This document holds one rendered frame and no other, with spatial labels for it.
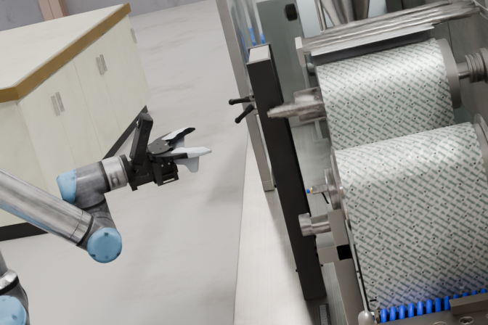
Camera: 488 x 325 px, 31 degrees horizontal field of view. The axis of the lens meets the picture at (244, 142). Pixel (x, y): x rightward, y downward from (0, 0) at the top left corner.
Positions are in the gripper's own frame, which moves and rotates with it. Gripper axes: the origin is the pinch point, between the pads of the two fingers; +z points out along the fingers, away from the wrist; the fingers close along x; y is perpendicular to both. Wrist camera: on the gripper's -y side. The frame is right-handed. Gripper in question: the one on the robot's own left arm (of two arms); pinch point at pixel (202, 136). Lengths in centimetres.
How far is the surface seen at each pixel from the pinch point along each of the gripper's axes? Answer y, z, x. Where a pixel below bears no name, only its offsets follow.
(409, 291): 8, 16, 70
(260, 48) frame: -22.7, 13.3, 16.3
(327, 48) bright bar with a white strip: -24.8, 22.1, 32.9
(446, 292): 10, 22, 72
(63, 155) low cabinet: 133, -29, -328
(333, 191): -11, 9, 62
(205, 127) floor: 181, 78, -411
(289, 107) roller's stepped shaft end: -15.4, 12.2, 33.1
